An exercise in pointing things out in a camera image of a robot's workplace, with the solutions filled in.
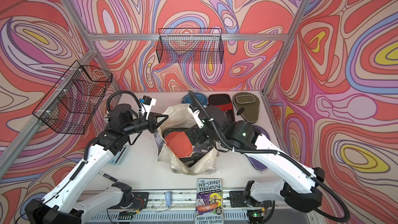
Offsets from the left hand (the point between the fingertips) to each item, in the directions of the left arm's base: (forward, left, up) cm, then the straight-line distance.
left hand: (168, 117), depth 68 cm
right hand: (-7, -13, 0) cm, 15 cm away
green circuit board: (-33, +20, -33) cm, 51 cm away
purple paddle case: (-11, -46, -29) cm, 56 cm away
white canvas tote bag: (+5, -4, -6) cm, 9 cm away
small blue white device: (-27, +1, -28) cm, 39 cm away
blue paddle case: (+37, -15, -25) cm, 47 cm away
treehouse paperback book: (-28, -19, -28) cm, 44 cm away
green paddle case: (+33, -51, -28) cm, 67 cm away
